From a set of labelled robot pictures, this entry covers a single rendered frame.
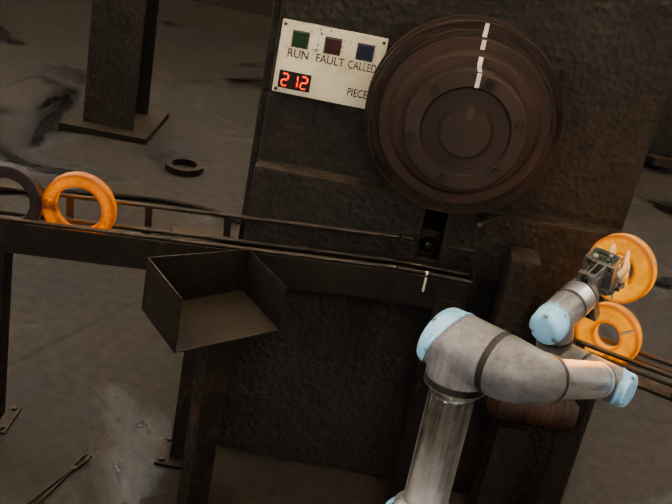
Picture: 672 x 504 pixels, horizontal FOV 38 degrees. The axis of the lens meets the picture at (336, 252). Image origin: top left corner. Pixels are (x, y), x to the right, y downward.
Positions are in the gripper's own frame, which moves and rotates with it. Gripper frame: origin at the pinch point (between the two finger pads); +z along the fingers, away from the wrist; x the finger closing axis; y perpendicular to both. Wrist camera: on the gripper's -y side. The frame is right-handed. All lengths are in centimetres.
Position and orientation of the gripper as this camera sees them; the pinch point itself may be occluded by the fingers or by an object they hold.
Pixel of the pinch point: (623, 260)
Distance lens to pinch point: 231.9
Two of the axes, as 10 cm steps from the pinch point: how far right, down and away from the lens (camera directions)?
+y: 0.1, -8.1, -5.9
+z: 6.5, -4.4, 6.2
